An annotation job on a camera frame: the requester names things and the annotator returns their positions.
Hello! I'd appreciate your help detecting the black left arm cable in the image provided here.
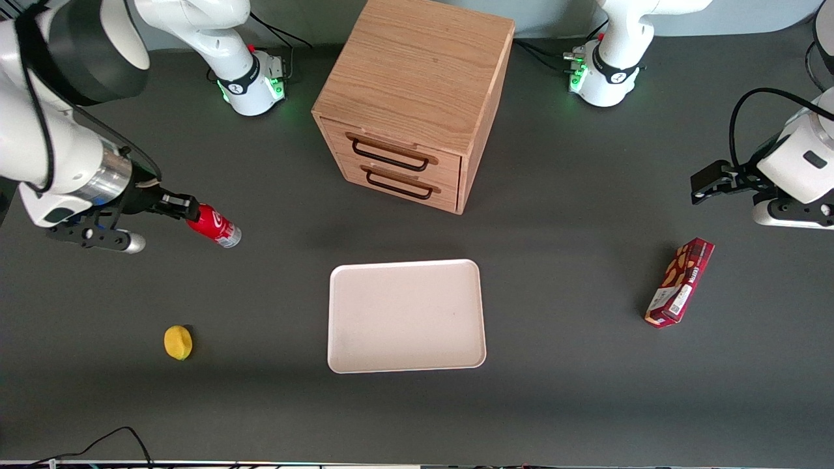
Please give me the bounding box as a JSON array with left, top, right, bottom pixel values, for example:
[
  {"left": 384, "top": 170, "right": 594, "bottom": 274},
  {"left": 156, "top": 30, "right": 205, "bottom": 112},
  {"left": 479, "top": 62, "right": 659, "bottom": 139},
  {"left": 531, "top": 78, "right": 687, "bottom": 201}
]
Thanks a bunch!
[{"left": 728, "top": 87, "right": 834, "bottom": 171}]

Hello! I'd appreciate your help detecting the black base cable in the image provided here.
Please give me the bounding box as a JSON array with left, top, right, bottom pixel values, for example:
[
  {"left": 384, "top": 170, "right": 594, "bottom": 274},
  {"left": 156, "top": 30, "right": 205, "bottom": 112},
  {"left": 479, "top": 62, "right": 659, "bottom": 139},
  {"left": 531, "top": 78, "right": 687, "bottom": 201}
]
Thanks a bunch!
[
  {"left": 248, "top": 12, "right": 313, "bottom": 82},
  {"left": 513, "top": 20, "right": 610, "bottom": 74}
]

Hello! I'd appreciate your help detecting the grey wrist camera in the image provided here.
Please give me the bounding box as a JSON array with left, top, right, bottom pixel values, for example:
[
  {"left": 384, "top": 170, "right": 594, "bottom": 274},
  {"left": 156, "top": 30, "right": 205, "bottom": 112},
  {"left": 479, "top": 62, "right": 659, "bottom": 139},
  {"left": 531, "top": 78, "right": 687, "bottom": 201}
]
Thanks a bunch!
[
  {"left": 753, "top": 195, "right": 834, "bottom": 230},
  {"left": 46, "top": 218, "right": 147, "bottom": 255}
]

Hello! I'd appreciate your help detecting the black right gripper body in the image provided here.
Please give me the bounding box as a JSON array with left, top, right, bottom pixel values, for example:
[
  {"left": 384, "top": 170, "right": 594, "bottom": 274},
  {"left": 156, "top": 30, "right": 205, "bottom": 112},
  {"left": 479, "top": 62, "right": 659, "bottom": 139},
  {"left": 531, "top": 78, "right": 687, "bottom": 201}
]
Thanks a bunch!
[{"left": 117, "top": 164, "right": 165, "bottom": 216}]

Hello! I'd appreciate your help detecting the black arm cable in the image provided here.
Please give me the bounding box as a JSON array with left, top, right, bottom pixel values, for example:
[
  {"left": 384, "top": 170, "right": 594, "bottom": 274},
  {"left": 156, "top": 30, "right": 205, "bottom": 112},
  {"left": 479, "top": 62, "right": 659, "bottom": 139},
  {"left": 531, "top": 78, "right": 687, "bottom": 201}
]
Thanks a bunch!
[
  {"left": 728, "top": 87, "right": 834, "bottom": 171},
  {"left": 14, "top": 0, "right": 162, "bottom": 193}
]

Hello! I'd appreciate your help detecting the red soda can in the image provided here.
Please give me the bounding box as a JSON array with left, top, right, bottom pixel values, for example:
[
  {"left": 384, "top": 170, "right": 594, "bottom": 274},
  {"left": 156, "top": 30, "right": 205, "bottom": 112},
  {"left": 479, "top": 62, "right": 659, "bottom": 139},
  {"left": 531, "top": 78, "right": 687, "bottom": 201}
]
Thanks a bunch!
[{"left": 186, "top": 203, "right": 242, "bottom": 249}]

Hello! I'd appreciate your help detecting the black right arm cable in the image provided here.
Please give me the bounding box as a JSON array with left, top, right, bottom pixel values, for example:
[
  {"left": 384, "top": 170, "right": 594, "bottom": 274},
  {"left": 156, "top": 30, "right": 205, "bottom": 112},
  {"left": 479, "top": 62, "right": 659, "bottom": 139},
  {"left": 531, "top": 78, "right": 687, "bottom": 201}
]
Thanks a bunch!
[{"left": 14, "top": 0, "right": 162, "bottom": 193}]

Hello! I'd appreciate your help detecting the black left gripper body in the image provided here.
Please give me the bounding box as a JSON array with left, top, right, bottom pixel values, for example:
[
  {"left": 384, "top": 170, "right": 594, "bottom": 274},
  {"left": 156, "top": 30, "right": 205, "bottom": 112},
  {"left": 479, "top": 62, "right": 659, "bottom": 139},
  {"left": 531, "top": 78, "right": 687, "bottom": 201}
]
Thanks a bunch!
[{"left": 733, "top": 160, "right": 776, "bottom": 196}]

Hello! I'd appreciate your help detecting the black right base cable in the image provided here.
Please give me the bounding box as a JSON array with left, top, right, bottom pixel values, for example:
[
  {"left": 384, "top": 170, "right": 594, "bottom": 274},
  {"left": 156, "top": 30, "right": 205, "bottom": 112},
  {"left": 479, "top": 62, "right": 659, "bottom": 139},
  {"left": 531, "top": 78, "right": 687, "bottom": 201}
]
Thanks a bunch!
[{"left": 248, "top": 12, "right": 313, "bottom": 82}]

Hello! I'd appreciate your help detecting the black left base cable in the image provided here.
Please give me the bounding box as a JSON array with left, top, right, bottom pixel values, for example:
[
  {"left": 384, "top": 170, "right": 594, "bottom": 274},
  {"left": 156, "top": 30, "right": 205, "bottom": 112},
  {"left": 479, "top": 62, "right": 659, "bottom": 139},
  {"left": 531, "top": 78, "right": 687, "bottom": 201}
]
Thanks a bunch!
[{"left": 513, "top": 20, "right": 610, "bottom": 74}]

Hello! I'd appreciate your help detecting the red snack box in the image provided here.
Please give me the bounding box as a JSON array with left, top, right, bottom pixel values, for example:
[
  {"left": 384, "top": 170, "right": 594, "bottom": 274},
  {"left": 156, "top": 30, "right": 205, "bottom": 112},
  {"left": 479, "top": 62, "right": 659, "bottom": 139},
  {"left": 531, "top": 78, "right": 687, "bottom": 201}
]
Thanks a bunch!
[{"left": 644, "top": 238, "right": 715, "bottom": 328}]

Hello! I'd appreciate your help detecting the wooden drawer cabinet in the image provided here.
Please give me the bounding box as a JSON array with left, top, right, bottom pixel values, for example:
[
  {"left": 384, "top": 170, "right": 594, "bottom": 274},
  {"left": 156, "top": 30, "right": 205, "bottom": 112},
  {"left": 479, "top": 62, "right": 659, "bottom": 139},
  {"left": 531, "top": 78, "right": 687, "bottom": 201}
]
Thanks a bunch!
[{"left": 311, "top": 0, "right": 516, "bottom": 216}]

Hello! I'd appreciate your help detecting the wooden drawer with black handle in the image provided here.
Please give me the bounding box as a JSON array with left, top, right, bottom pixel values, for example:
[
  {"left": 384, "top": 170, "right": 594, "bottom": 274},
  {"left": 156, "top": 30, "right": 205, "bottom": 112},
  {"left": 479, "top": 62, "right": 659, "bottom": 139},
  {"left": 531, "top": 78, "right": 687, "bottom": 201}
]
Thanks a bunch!
[
  {"left": 339, "top": 156, "right": 461, "bottom": 213},
  {"left": 322, "top": 119, "right": 463, "bottom": 188}
]

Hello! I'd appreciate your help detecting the thin black cable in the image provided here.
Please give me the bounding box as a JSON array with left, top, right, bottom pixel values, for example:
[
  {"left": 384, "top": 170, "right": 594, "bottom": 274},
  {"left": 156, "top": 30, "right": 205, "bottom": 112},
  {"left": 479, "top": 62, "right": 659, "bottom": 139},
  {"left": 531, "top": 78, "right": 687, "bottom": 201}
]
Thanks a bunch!
[{"left": 26, "top": 426, "right": 154, "bottom": 469}]

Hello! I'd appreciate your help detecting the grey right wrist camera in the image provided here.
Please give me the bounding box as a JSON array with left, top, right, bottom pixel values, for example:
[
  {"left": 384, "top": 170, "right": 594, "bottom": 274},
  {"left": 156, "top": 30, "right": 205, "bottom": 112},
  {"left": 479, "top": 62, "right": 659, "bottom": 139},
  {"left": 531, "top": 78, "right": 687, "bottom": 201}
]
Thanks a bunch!
[{"left": 46, "top": 218, "right": 147, "bottom": 255}]

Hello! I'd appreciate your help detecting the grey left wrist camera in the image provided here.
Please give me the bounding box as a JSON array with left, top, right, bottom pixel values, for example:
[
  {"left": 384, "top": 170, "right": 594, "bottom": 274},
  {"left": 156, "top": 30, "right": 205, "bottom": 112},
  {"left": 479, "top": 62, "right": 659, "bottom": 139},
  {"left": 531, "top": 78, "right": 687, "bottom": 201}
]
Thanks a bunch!
[{"left": 753, "top": 195, "right": 834, "bottom": 230}]

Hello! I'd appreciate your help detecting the yellow lemon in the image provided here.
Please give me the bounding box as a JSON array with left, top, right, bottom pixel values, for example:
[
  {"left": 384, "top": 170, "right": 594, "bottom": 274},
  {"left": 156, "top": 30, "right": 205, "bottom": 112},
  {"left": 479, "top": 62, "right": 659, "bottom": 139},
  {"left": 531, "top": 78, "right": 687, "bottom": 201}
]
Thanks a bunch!
[{"left": 164, "top": 325, "right": 194, "bottom": 361}]

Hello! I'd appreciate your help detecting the white rectangular tray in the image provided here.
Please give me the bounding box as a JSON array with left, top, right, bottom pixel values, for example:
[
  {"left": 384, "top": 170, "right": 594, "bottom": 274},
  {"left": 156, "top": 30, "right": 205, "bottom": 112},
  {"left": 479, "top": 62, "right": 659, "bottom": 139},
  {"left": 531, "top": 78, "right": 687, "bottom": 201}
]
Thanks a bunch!
[{"left": 328, "top": 259, "right": 487, "bottom": 375}]

